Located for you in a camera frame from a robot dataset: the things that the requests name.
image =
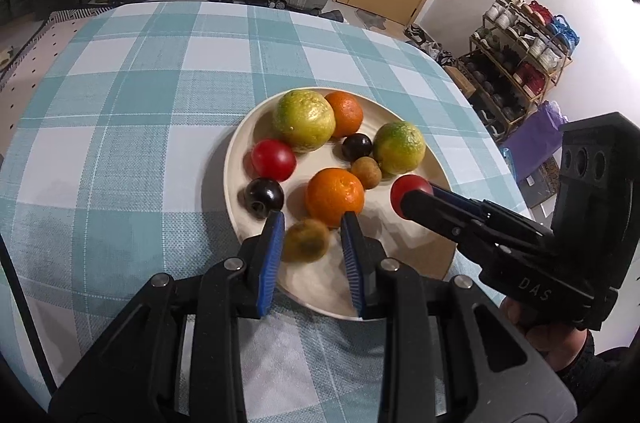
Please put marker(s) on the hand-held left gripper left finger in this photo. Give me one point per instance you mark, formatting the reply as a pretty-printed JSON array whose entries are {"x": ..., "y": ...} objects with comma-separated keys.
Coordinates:
[{"x": 270, "y": 263}]

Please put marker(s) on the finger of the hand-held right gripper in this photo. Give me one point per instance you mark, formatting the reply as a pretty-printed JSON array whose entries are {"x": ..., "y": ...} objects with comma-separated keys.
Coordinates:
[
  {"x": 465, "y": 200},
  {"x": 450, "y": 225}
]

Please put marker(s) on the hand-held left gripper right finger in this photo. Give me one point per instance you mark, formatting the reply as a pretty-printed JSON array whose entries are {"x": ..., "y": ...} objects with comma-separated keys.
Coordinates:
[{"x": 352, "y": 263}]

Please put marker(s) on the yellow brown spotted fruit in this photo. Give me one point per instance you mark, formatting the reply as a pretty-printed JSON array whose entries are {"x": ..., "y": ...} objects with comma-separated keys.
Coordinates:
[{"x": 306, "y": 240}]

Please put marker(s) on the cream round plate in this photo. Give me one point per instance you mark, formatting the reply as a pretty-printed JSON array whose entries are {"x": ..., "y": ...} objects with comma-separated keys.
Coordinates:
[{"x": 400, "y": 248}]

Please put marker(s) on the red tomato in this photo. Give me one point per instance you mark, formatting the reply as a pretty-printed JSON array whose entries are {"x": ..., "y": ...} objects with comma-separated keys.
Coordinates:
[
  {"x": 272, "y": 159},
  {"x": 400, "y": 190}
]

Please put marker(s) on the orange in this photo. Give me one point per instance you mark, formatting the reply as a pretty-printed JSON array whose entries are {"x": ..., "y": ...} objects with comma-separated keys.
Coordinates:
[
  {"x": 348, "y": 113},
  {"x": 334, "y": 197}
]

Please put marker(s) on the person's right forearm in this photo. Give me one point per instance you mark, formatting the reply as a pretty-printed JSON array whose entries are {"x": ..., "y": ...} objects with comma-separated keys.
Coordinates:
[{"x": 602, "y": 358}]

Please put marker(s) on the person's right hand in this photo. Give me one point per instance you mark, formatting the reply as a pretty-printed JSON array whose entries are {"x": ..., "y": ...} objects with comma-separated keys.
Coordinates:
[{"x": 550, "y": 343}]

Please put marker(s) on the dark purple plum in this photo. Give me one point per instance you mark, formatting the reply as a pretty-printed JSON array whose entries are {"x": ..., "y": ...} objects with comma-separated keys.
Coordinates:
[
  {"x": 356, "y": 147},
  {"x": 264, "y": 195}
]

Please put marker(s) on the grey patterned box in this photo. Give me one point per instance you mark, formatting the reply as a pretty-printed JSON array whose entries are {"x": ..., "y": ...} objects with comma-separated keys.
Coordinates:
[{"x": 540, "y": 180}]

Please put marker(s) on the green yellow citrus fruit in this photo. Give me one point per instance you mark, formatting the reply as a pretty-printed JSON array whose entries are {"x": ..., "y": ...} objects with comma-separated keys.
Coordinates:
[
  {"x": 400, "y": 148},
  {"x": 304, "y": 120}
]

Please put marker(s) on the small brown round fruit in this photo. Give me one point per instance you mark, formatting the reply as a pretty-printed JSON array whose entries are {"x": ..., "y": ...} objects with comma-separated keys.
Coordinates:
[{"x": 366, "y": 173}]

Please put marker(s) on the purple bag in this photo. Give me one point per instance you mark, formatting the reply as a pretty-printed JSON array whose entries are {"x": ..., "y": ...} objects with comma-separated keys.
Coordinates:
[{"x": 537, "y": 138}]

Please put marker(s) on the small brown box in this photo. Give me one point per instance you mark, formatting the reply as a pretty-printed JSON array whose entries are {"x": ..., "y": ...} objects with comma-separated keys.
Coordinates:
[{"x": 460, "y": 80}]

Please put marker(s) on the wooden shoe rack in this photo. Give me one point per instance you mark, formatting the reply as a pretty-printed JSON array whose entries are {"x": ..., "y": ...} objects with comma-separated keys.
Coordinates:
[{"x": 547, "y": 75}]

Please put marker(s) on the pile of shoes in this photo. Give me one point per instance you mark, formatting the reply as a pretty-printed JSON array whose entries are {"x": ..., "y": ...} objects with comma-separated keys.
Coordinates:
[{"x": 430, "y": 45}]

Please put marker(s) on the rows of racked footwear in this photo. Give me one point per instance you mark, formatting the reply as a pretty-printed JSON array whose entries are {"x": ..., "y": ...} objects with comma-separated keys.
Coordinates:
[{"x": 530, "y": 48}]

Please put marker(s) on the teal checkered tablecloth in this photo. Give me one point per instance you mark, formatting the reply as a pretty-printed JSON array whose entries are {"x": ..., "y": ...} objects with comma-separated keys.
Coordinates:
[{"x": 140, "y": 128}]

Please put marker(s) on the grey slipper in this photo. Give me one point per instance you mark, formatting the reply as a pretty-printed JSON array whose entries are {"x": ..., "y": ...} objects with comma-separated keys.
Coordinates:
[{"x": 332, "y": 15}]

